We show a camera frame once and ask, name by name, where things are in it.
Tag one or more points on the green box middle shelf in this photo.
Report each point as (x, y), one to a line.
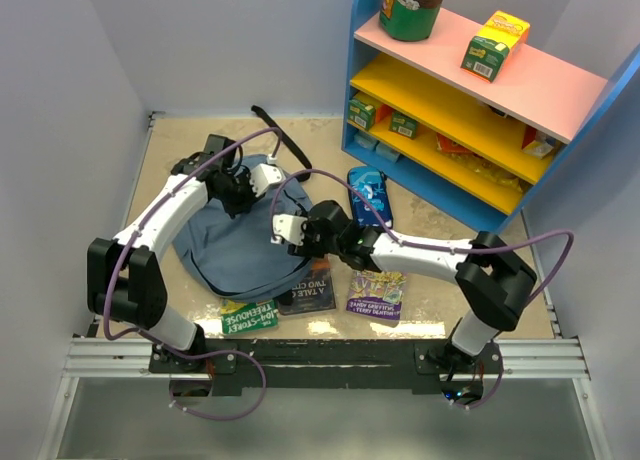
(403, 125)

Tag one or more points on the red yellow box right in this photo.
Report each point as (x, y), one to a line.
(538, 144)

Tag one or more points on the orange snack packet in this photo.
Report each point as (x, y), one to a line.
(448, 146)

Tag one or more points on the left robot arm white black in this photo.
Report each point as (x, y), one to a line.
(125, 285)

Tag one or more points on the green brown canister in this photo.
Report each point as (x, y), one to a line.
(409, 20)

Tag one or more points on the purple treehouse book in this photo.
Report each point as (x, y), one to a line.
(377, 296)

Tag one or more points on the dark tale book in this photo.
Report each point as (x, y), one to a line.
(314, 294)

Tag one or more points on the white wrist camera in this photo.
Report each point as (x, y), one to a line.
(263, 177)
(287, 228)

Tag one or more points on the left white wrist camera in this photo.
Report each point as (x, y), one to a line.
(263, 177)

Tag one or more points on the green treehouse book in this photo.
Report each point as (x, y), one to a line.
(241, 318)

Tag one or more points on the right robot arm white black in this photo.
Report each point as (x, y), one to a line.
(494, 280)

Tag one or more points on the light blue box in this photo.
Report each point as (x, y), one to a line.
(387, 152)
(365, 141)

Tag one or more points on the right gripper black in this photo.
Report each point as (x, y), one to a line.
(306, 249)

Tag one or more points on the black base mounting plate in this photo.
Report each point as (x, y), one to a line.
(420, 366)

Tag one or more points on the green box left shelf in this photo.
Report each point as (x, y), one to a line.
(362, 110)

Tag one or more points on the colourful wooden shelf unit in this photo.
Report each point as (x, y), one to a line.
(424, 81)

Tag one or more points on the yellow green carton box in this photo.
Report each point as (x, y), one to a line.
(494, 44)

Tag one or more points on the light blue box right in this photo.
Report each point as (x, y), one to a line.
(387, 152)

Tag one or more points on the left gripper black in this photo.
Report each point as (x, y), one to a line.
(245, 207)

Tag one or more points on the yellow snack bag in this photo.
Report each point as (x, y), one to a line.
(491, 172)

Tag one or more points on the blue patterned pencil case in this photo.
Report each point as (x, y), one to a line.
(371, 184)

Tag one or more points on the light blue box left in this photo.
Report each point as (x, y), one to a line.
(365, 141)

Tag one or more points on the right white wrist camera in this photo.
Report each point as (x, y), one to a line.
(287, 228)

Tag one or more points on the blue student backpack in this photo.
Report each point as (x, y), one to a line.
(233, 257)

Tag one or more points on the green box shelf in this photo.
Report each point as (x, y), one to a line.
(403, 125)
(362, 110)

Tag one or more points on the aluminium frame rail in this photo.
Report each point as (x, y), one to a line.
(115, 409)

